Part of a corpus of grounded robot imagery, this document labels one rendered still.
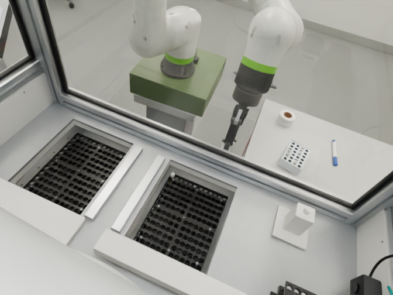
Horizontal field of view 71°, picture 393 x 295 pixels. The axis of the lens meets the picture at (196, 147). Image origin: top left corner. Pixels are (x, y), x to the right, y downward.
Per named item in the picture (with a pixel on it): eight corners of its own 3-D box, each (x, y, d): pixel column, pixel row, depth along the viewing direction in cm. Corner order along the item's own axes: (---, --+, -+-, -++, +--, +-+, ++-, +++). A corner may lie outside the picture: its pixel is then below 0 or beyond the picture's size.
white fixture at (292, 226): (277, 205, 73) (293, 186, 65) (309, 219, 72) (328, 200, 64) (271, 236, 67) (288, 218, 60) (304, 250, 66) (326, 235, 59)
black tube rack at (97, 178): (80, 146, 89) (77, 132, 84) (129, 167, 86) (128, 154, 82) (28, 201, 75) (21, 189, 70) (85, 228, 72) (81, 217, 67)
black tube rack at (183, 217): (169, 184, 85) (171, 172, 80) (223, 207, 83) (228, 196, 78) (133, 250, 71) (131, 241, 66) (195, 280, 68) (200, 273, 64)
